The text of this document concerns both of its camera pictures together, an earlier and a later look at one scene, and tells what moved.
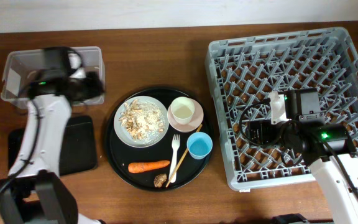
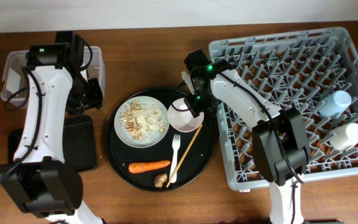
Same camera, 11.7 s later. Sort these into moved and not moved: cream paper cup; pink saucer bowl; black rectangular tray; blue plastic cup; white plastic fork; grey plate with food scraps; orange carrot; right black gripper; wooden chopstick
Moved: cream paper cup; blue plastic cup; right black gripper
Not moved: white plastic fork; grey plate with food scraps; orange carrot; black rectangular tray; pink saucer bowl; wooden chopstick
